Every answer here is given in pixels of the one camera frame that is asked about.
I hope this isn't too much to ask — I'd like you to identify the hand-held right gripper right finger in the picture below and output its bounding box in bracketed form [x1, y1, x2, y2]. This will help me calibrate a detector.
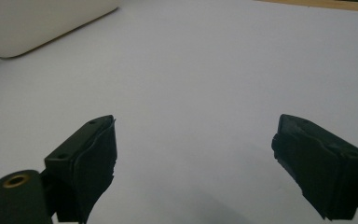
[270, 113, 358, 221]

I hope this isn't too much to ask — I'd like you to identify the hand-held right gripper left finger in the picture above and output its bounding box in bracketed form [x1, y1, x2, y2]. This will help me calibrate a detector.
[44, 114, 118, 224]

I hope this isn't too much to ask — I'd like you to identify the white storage box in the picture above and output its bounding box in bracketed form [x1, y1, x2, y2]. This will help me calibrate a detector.
[0, 0, 120, 60]

